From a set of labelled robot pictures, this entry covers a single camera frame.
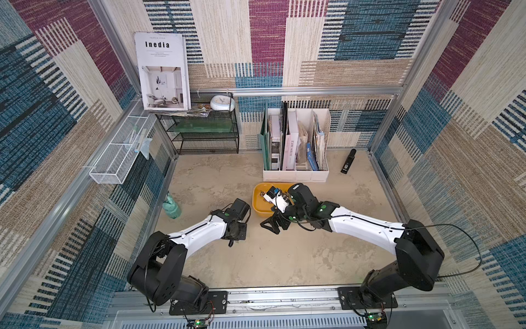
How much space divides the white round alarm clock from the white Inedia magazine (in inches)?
4.2

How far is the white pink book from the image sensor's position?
93 cm

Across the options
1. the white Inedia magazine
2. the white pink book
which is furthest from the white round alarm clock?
the white pink book

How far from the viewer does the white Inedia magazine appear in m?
0.76

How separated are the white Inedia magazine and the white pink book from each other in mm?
441

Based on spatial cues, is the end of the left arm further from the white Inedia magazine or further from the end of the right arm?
the white Inedia magazine

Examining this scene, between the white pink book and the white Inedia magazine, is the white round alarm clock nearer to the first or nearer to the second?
the white Inedia magazine
